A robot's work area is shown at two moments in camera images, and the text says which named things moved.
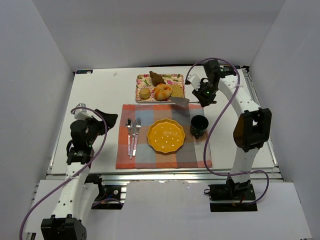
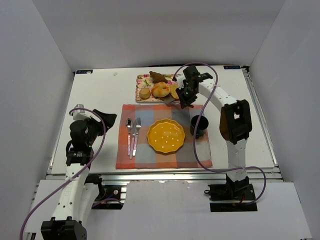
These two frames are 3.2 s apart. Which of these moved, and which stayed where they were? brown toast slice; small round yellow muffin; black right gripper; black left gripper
Moved: black right gripper
Stayed: brown toast slice; black left gripper; small round yellow muffin
